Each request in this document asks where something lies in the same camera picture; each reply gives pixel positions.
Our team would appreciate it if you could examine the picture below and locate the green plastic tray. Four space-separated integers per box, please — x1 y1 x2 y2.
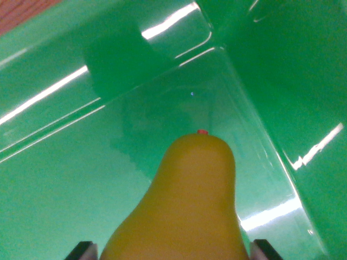
0 0 347 260

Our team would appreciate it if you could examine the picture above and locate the yellow-green toy pear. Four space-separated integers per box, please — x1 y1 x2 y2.
99 129 249 260

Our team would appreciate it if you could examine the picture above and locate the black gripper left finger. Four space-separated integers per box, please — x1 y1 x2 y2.
64 240 99 260

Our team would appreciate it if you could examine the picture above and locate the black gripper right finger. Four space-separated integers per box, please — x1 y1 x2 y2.
249 239 284 260

